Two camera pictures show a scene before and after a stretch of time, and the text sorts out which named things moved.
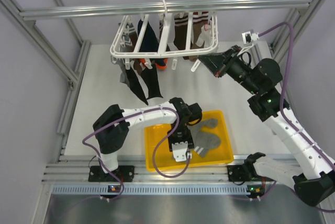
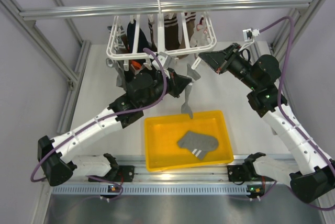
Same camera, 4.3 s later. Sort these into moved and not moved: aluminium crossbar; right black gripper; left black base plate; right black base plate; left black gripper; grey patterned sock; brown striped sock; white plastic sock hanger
Moved: white plastic sock hanger; grey patterned sock; brown striped sock; left black gripper
Not moved: right black gripper; left black base plate; aluminium crossbar; right black base plate
